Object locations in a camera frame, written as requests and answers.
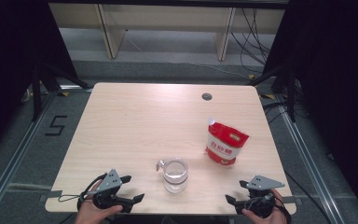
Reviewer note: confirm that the black curtain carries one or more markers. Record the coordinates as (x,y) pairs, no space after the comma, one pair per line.
(9,46)
(338,62)

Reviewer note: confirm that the grey tape strip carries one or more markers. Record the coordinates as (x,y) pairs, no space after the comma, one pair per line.
(292,200)
(55,193)

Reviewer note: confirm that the yellow floor tape piece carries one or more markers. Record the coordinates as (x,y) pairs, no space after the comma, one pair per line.
(251,76)
(64,94)
(268,96)

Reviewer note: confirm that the clear glass jar with lid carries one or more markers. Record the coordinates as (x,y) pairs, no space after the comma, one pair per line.
(175,182)

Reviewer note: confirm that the light wooden shelf unit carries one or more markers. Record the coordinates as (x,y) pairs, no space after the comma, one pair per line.
(164,18)

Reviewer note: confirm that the black metal stand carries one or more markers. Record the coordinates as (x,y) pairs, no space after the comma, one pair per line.
(36,99)
(290,102)

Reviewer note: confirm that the person's right hand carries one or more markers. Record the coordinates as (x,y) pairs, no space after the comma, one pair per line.
(276,217)

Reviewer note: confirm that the red and white sugar bag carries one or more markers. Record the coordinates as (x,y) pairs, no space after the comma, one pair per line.
(227,146)

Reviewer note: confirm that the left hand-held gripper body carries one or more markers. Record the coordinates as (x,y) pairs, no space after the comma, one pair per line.
(108,182)

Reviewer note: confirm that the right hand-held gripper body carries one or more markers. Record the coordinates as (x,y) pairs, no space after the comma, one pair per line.
(262,183)

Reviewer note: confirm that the person's left hand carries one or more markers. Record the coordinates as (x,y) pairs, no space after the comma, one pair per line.
(88,214)

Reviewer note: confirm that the aluminium floor rail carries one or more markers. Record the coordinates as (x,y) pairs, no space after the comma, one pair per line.
(22,146)
(313,174)

